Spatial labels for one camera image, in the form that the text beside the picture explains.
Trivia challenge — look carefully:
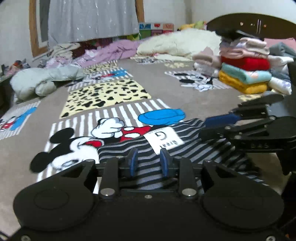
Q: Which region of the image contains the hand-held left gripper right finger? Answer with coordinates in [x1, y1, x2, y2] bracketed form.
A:
[159, 148, 234, 200]

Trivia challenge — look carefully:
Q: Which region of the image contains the yellow plush toy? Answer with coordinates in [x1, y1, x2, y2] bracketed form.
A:
[178, 20, 208, 31]

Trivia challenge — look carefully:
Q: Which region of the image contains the pink pillow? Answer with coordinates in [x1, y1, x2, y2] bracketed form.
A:
[263, 38, 296, 47]

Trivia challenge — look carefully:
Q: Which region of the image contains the dark wooden headboard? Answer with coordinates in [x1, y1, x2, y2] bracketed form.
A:
[205, 12, 296, 40]

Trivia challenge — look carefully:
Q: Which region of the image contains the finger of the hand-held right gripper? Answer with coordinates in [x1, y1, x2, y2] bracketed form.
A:
[204, 94, 285, 128]
[199, 116, 277, 141]

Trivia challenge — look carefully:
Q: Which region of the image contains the pink folded garment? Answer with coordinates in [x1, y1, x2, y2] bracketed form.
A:
[219, 45, 269, 59]

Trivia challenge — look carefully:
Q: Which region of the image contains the black cap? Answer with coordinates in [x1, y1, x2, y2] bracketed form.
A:
[215, 27, 267, 41]

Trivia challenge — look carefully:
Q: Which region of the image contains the cartoon mouse printed blanket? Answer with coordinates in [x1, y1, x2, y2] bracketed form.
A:
[0, 57, 296, 232]

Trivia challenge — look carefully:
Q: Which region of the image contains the white printed garment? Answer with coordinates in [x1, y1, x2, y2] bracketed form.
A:
[268, 76, 293, 96]

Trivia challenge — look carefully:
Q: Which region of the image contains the dark red cloth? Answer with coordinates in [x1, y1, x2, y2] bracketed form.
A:
[79, 37, 130, 50]

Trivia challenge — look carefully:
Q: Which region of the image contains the white folded garment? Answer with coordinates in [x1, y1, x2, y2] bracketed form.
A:
[239, 37, 270, 55]

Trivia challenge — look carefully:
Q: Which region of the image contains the pale pink clothes pile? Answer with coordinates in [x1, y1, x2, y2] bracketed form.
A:
[192, 47, 223, 76]

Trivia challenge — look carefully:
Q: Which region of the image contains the purple quilt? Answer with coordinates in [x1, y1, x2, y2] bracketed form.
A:
[46, 39, 142, 69]

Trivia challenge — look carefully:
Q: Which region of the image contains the colourful patterned board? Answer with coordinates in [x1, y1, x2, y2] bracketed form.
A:
[126, 22, 175, 40]

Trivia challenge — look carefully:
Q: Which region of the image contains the yellow folded garment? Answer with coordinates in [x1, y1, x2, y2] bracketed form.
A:
[218, 70, 269, 95]

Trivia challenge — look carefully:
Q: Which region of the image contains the red folded sweater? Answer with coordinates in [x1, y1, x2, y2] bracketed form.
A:
[220, 56, 271, 71]

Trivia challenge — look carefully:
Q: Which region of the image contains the teal folded garment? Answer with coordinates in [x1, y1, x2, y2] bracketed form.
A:
[221, 62, 273, 85]

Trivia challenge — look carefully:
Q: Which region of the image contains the wooden desk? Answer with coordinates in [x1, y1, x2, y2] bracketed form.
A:
[0, 65, 15, 112]

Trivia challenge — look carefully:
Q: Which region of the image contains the cream fluffy blanket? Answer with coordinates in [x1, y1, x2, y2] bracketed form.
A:
[136, 29, 223, 61]

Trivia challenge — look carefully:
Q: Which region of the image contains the beige clothes pile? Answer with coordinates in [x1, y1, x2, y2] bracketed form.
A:
[32, 42, 82, 63]

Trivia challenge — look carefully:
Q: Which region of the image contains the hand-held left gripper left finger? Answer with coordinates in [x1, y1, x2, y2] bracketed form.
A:
[60, 148, 139, 200]

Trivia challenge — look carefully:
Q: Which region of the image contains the cluttered side table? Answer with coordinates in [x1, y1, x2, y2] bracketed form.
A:
[0, 59, 31, 75]

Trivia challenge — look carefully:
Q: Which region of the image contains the grey puffer jacket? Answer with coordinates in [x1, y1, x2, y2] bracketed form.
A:
[10, 64, 86, 103]

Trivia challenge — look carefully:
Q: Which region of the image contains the grey curtain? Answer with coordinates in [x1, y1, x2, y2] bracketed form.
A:
[47, 0, 141, 47]

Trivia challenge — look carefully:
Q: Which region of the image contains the black white striped shirt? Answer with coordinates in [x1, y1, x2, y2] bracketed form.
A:
[98, 118, 271, 193]

